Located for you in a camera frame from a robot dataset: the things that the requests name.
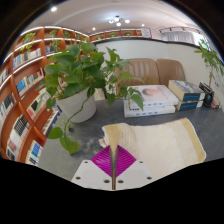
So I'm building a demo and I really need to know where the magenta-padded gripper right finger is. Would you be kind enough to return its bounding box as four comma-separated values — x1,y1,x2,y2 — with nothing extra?
115,145,155,191

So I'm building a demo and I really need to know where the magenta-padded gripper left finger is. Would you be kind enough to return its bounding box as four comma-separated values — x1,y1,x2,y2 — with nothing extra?
70,144,115,191

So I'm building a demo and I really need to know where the cream and yellow towel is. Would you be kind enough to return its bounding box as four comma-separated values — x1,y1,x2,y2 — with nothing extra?
98,117,208,191

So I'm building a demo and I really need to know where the pothos plant in white pot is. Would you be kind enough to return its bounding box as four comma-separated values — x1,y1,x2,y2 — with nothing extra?
34,41,145,156

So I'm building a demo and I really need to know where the white book with face cover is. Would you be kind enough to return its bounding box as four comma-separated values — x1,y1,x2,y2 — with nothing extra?
127,84,180,109

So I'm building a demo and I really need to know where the dark thick book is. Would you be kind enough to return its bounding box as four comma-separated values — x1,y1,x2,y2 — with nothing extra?
174,99,204,112

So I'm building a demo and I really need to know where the orange wooden bookshelf unit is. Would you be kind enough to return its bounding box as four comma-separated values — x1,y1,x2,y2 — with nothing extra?
0,25,153,167

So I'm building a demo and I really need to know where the dark book with blue cover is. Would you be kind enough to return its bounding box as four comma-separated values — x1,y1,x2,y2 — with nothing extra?
168,79,206,102

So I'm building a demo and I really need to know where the small tree in black pot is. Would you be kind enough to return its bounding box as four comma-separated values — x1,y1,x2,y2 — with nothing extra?
194,38,224,109

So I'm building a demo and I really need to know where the small tan book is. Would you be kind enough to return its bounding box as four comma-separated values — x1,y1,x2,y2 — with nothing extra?
209,99,221,110

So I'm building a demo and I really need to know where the white curtain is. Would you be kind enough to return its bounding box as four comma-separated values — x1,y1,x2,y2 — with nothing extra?
161,29,205,46

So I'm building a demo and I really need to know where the ceiling light cluster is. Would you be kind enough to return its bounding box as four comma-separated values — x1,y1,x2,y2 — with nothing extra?
108,14,132,28

